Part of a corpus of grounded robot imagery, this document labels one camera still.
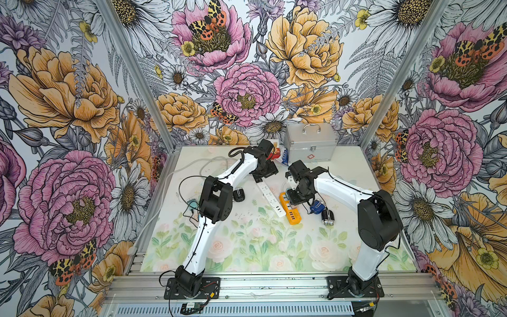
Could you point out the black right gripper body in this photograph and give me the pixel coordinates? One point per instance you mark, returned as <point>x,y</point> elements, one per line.
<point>300,195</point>

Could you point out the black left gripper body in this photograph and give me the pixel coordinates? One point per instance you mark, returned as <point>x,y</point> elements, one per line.
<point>265,170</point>

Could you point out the white power strip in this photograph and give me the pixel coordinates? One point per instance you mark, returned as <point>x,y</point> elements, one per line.
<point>271,199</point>

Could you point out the blue device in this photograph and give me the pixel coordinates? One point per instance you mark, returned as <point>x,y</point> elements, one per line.
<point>317,207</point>

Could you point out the orange power strip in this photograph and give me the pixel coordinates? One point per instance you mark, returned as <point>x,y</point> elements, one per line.
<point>291,212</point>

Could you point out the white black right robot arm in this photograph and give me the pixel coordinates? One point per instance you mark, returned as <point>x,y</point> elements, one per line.
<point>378,221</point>

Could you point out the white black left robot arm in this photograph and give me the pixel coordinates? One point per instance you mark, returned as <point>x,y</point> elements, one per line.
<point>215,205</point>

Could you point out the black silver shaver head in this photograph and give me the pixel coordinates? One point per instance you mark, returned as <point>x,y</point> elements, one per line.
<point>239,195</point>

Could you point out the red white bandage box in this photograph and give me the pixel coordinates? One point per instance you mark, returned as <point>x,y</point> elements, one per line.
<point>275,154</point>

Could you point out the blue white tissue pack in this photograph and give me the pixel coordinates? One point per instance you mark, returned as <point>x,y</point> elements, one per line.
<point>284,158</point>

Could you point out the silver first aid case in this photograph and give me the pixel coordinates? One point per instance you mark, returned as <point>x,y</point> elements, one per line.
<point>310,142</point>

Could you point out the teal USB charger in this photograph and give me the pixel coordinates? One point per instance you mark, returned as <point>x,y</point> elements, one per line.
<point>193,204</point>

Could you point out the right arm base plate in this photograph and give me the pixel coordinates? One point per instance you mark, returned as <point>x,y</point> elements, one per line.
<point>353,288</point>

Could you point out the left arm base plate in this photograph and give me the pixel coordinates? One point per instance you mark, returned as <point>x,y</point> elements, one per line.
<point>202,288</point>

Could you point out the aluminium front rail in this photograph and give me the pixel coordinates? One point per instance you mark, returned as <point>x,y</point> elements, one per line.
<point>148,288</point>

